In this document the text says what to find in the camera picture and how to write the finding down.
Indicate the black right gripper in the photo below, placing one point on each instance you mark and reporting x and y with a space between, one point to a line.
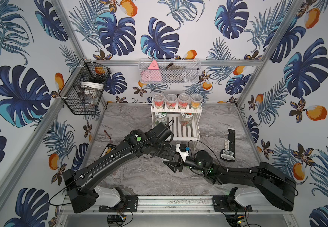
174 166

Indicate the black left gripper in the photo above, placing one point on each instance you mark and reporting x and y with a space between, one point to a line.
174 150

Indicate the green lid seed jar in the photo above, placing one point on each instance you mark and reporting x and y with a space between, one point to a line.
160 117

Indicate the red label lid jar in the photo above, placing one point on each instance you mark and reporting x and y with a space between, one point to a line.
186 119

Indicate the clear seed container red label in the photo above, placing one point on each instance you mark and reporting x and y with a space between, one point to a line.
183 100

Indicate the clear seed container orange label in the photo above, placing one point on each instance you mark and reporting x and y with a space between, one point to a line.
196 100

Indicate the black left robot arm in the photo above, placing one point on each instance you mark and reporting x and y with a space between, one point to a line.
82 185

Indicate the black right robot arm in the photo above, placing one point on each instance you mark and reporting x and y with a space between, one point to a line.
278 188

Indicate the white slatted wooden shelf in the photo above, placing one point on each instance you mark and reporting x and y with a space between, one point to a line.
180 133

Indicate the black remote-like tool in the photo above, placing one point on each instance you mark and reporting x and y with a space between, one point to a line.
228 153

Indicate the pink triangular packet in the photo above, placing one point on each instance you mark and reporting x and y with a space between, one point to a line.
151 74

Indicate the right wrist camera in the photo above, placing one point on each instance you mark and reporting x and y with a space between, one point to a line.
182 150

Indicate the aluminium front rail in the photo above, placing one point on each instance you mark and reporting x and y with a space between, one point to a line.
168 205

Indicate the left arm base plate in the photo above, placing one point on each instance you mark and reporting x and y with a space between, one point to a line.
114 200

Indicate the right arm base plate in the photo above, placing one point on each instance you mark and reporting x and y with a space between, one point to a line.
227 203

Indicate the white mesh wall basket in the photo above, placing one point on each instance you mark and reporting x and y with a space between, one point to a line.
180 71

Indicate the white bowl in wire basket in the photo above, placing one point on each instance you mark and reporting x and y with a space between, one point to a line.
93 85

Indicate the black wire basket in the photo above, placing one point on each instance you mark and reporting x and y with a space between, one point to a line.
82 100

